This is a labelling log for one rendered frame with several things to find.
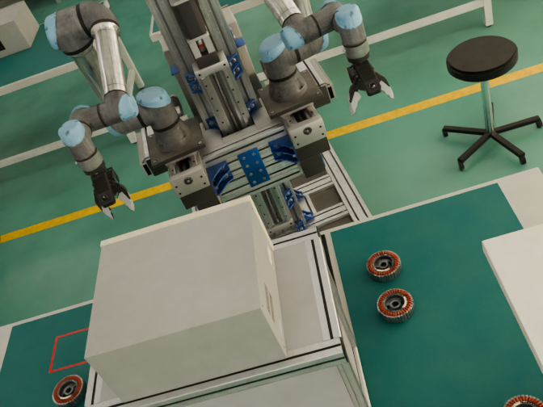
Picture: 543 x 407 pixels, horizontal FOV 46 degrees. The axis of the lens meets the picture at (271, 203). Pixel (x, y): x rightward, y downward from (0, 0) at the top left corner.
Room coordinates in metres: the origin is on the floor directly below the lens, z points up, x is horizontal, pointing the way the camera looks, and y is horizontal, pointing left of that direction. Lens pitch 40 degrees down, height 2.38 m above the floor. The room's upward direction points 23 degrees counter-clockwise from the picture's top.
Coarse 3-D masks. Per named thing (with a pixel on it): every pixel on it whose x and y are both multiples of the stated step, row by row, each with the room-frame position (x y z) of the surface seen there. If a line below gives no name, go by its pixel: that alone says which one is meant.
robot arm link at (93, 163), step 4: (96, 152) 1.80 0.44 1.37; (96, 156) 1.75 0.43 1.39; (100, 156) 1.76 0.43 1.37; (88, 160) 1.73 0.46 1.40; (92, 160) 1.73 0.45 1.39; (96, 160) 1.74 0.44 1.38; (100, 160) 1.75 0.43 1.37; (76, 164) 1.76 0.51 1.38; (80, 164) 1.74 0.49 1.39; (84, 164) 1.73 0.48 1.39; (88, 164) 1.73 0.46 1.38; (92, 164) 1.73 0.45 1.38; (96, 164) 1.74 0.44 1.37; (100, 164) 1.74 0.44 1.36; (84, 168) 1.74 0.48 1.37; (88, 168) 1.73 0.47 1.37; (92, 168) 1.73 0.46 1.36; (96, 168) 1.74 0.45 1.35
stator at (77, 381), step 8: (72, 376) 1.51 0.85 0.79; (80, 376) 1.50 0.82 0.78; (64, 384) 1.50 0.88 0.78; (72, 384) 1.50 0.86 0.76; (80, 384) 1.46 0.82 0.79; (56, 392) 1.47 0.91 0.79; (64, 392) 1.47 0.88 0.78; (72, 392) 1.46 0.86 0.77; (80, 392) 1.43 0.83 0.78; (56, 400) 1.44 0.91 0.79; (64, 400) 1.43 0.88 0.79; (72, 400) 1.42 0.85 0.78; (80, 400) 1.42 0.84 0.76
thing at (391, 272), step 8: (376, 256) 1.46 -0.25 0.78; (384, 256) 1.45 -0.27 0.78; (392, 256) 1.44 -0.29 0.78; (368, 264) 1.44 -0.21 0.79; (376, 264) 1.45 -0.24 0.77; (384, 264) 1.43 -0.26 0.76; (392, 264) 1.41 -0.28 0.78; (400, 264) 1.40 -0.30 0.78; (368, 272) 1.42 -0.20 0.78; (376, 272) 1.40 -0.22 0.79; (384, 272) 1.38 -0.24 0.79; (392, 272) 1.37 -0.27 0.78; (376, 280) 1.39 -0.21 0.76; (384, 280) 1.37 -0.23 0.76
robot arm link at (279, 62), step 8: (264, 40) 2.27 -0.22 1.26; (272, 40) 2.23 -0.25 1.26; (280, 40) 2.20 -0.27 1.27; (264, 48) 2.21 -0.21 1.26; (272, 48) 2.18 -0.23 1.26; (280, 48) 2.17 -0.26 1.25; (264, 56) 2.19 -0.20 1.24; (272, 56) 2.17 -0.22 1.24; (280, 56) 2.17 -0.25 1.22; (288, 56) 2.18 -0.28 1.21; (296, 56) 2.18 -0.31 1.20; (264, 64) 2.21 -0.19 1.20; (272, 64) 2.18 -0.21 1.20; (280, 64) 2.17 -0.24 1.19; (288, 64) 2.18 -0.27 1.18; (296, 64) 2.20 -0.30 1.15; (272, 72) 2.19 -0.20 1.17; (280, 72) 2.17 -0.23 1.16; (288, 72) 2.17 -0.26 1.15
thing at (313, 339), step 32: (288, 256) 1.29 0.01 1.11; (320, 256) 1.24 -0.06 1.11; (288, 288) 1.18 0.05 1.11; (320, 288) 1.14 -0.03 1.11; (288, 320) 1.08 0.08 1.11; (320, 320) 1.04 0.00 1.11; (288, 352) 0.99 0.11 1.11; (320, 352) 0.95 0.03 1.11; (96, 384) 1.14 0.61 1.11; (192, 384) 1.01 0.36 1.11; (224, 384) 0.98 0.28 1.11; (256, 384) 0.96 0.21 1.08
